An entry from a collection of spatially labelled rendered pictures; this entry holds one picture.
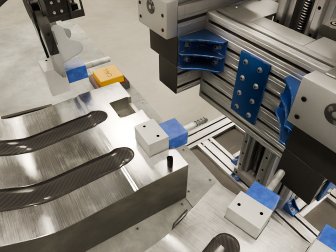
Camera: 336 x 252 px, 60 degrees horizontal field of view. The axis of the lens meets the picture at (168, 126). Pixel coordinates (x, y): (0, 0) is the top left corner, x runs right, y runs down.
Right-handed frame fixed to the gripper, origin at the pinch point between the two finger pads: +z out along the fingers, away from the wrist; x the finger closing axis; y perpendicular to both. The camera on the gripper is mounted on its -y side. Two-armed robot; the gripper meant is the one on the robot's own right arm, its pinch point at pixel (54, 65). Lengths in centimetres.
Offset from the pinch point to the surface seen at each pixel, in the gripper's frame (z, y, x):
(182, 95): 93, 84, 88
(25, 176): 6.5, -11.1, -17.9
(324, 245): 10, 18, -47
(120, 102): 7.4, 8.5, -8.3
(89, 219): 8.6, -5.4, -28.5
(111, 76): 11.1, 12.8, 7.9
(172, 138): 6.2, 10.8, -23.9
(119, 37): 87, 83, 193
